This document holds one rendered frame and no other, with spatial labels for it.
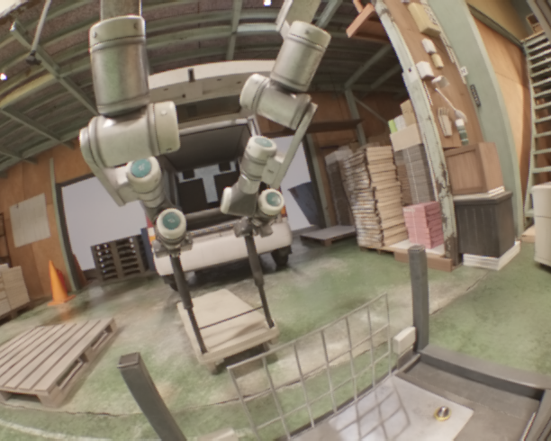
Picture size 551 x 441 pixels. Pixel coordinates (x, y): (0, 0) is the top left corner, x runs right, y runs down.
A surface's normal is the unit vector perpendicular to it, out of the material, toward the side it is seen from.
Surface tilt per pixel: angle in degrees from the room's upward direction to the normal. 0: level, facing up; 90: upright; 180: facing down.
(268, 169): 120
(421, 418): 0
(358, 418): 0
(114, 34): 125
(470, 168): 90
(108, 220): 90
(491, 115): 90
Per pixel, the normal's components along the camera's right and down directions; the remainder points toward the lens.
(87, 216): 0.23, 0.00
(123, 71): 0.64, 0.46
